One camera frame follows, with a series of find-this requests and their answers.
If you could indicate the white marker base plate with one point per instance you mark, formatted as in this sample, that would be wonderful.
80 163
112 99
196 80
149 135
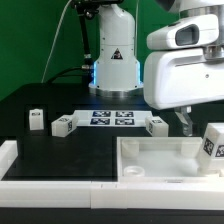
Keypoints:
112 118

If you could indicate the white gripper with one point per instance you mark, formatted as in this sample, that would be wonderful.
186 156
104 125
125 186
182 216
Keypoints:
177 73

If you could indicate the white obstacle fence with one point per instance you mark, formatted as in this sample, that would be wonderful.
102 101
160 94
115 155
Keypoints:
98 195

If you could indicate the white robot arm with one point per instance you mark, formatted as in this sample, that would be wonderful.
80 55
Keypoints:
117 73

